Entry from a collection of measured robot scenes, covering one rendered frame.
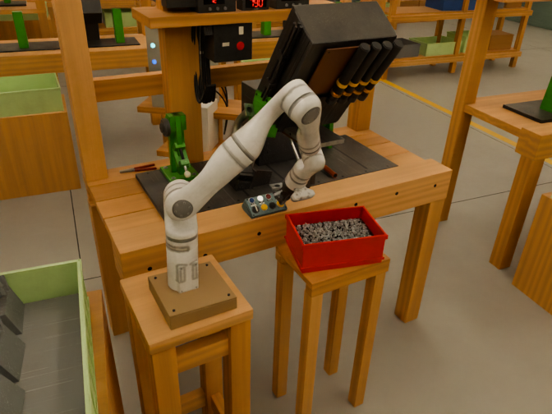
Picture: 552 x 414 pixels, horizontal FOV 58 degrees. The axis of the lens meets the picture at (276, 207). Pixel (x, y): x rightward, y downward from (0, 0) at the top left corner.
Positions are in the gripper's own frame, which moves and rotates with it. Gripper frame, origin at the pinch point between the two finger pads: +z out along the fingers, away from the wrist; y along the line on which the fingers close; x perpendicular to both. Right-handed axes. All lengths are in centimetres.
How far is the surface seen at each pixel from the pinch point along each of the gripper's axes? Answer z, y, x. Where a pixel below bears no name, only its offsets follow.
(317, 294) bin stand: -1.8, 3.2, 37.7
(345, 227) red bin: -5.5, -16.4, 18.6
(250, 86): 4, -10, -56
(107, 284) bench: 85, 60, -14
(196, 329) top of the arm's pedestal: -14, 50, 38
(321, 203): 3.9, -17.4, 3.4
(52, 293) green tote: 3, 83, 11
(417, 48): 267, -426, -279
